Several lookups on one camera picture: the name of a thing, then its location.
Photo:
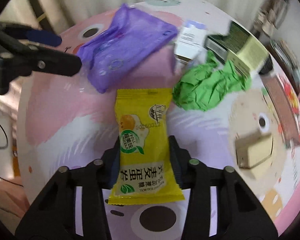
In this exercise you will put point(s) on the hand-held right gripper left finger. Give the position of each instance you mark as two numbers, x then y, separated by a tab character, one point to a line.
110	160

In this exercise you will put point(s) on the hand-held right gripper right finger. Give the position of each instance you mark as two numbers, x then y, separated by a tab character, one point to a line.
176	155

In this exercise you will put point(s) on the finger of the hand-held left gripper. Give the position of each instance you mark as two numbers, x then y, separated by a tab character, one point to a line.
60	63
42	36

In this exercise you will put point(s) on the yellow snack packet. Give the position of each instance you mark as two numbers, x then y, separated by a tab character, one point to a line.
140	155

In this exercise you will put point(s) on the purple plastic bag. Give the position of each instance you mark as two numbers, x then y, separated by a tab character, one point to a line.
120	45

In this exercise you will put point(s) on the strawberry printed carton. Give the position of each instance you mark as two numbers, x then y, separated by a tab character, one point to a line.
282	105

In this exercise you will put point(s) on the cartoon printed tablecloth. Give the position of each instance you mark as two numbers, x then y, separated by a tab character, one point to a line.
65	130

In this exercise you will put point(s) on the green crumpled paper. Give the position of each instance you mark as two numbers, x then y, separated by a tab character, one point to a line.
205	87

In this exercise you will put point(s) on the small beige box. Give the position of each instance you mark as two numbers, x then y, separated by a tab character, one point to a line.
255	152

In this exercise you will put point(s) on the small white purple box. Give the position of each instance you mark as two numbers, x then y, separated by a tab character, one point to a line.
187	42

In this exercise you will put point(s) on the dark green carton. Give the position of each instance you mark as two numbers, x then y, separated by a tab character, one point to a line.
240	42

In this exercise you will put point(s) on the stack of books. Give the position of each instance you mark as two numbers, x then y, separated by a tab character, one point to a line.
281	52

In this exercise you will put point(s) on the white handbag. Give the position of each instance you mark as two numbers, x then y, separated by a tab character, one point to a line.
268	22

